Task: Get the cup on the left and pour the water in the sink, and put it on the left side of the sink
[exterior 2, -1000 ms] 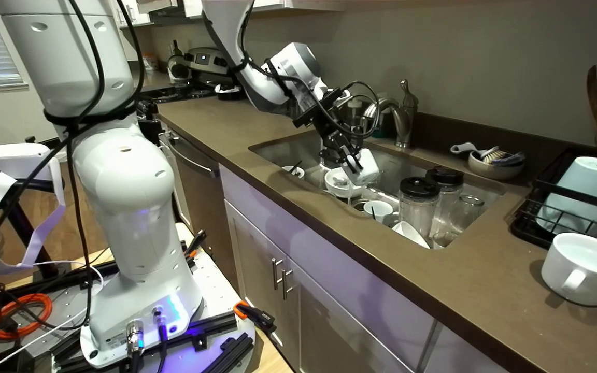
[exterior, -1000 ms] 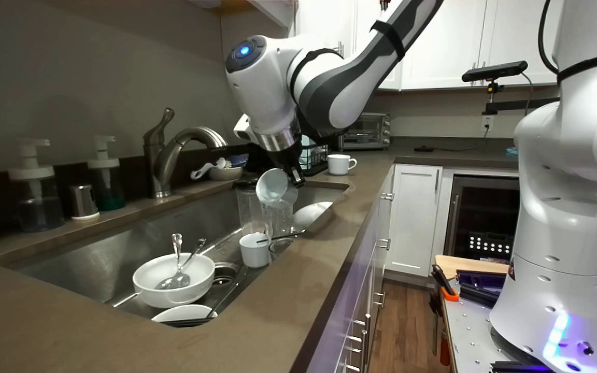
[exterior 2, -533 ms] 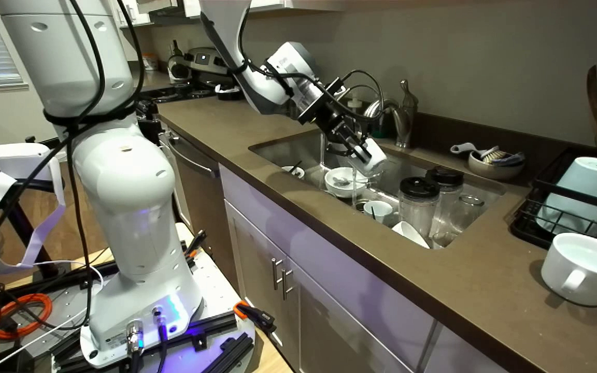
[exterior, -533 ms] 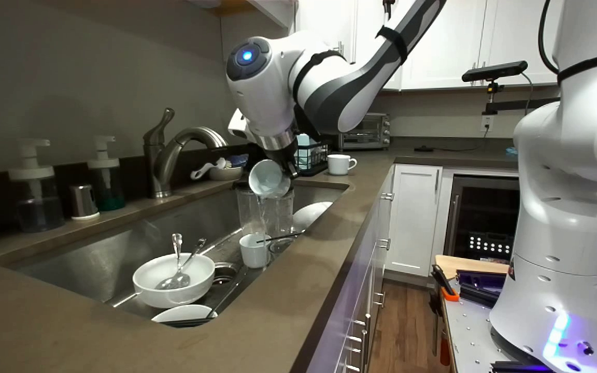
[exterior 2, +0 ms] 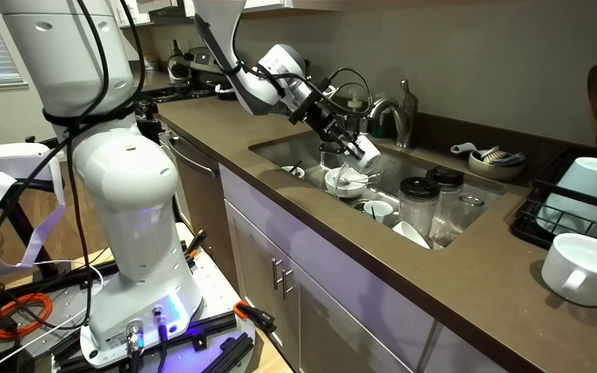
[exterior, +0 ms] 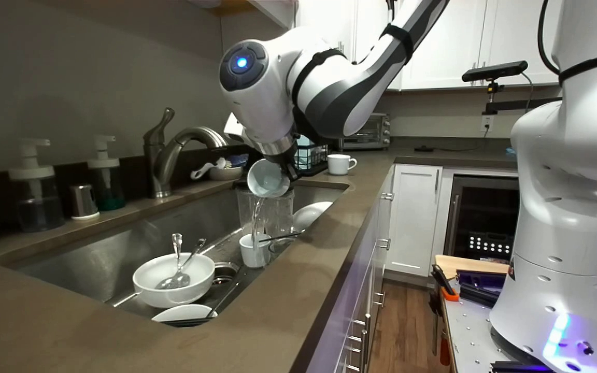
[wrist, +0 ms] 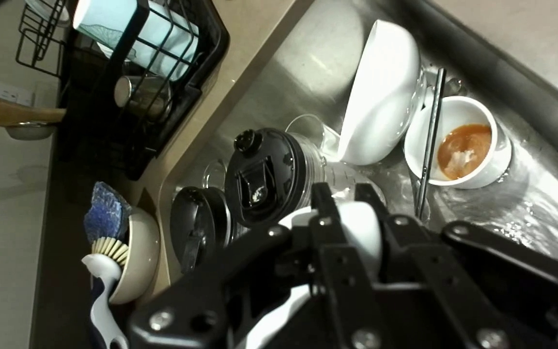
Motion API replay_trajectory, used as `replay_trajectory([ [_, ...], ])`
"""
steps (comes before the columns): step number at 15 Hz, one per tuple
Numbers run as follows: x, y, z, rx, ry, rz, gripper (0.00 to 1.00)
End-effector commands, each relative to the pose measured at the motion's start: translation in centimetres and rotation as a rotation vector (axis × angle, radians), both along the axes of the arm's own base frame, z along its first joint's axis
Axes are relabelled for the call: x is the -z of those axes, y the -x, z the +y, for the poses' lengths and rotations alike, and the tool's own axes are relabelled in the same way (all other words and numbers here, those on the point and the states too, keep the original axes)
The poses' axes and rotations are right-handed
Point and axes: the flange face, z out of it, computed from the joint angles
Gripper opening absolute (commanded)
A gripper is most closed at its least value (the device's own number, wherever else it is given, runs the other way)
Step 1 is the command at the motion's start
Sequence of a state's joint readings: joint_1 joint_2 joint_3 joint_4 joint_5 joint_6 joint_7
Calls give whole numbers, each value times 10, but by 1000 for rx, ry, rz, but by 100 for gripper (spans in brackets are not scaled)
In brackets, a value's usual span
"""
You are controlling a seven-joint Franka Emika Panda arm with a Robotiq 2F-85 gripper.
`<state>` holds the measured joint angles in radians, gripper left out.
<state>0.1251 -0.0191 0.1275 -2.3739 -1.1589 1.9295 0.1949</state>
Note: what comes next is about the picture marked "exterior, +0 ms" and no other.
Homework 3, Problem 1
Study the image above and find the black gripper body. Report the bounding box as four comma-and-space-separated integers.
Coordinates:
274, 143, 314, 182

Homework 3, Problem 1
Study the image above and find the light blue cup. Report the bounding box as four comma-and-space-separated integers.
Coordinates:
294, 133, 316, 172

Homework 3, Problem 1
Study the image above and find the sink drain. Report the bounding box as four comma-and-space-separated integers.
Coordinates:
211, 265, 241, 290

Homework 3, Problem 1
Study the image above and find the stainless steel sink basin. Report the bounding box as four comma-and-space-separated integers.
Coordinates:
0, 180, 350, 331

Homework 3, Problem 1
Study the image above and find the small steel cup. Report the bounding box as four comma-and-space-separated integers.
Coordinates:
68, 182, 102, 224

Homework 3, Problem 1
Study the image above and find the large white plate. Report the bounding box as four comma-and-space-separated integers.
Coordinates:
290, 198, 335, 235

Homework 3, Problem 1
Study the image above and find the long dark chopstick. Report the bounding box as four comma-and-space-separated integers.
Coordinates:
254, 228, 306, 244

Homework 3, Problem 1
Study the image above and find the small bowl holding scrubbers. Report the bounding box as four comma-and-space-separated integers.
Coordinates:
207, 164, 244, 184

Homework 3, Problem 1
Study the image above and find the white mug with chopstick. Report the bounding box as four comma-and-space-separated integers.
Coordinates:
236, 233, 274, 272

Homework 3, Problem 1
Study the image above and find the white dish brush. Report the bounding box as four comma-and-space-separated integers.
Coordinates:
189, 155, 235, 182

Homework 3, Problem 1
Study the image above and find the glossy grey base cabinet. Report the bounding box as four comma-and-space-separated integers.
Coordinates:
305, 168, 399, 373

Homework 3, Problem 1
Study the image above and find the white base cabinet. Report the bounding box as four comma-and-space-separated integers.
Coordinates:
385, 164, 444, 279

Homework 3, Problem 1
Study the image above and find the metal spoon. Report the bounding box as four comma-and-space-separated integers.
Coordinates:
171, 233, 185, 287
156, 237, 210, 290

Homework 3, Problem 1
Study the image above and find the brushed steel kitchen faucet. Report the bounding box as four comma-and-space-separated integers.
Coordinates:
142, 106, 230, 203

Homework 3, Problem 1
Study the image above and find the white bowl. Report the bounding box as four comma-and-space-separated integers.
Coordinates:
130, 250, 217, 310

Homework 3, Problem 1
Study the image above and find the small white dish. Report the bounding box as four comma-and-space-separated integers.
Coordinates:
150, 303, 220, 327

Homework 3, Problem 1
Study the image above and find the green soap dispenser white pump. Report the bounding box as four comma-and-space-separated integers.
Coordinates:
86, 133, 128, 213

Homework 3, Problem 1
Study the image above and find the black beverage fridge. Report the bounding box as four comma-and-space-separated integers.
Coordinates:
442, 172, 526, 263

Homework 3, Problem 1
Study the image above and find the wooden board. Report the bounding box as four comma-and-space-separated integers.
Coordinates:
434, 252, 513, 279

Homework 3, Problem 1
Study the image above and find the black box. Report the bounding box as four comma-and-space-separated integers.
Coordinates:
455, 269, 510, 307

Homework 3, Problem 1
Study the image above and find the speckled robot mounting table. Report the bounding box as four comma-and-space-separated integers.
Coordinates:
442, 292, 544, 373

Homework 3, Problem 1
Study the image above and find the clear soap dispenser white pump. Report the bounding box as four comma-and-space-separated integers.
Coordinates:
7, 137, 64, 237

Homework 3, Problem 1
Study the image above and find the black wire dish rack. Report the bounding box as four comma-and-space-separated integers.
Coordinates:
290, 133, 335, 179

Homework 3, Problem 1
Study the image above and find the steel door handle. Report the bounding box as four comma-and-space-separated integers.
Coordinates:
344, 313, 373, 350
335, 349, 362, 373

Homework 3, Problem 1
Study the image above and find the orange handled clamp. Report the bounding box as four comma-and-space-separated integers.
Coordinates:
431, 263, 464, 304

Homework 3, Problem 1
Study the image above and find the black stereo camera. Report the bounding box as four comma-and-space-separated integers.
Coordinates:
460, 57, 530, 85

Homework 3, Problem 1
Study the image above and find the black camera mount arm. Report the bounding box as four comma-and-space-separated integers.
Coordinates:
481, 80, 541, 118

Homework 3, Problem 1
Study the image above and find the white wall cabinet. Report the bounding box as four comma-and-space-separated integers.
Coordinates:
244, 0, 564, 95

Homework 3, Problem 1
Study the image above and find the black cable around robot base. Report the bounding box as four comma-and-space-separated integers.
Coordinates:
536, 0, 597, 85

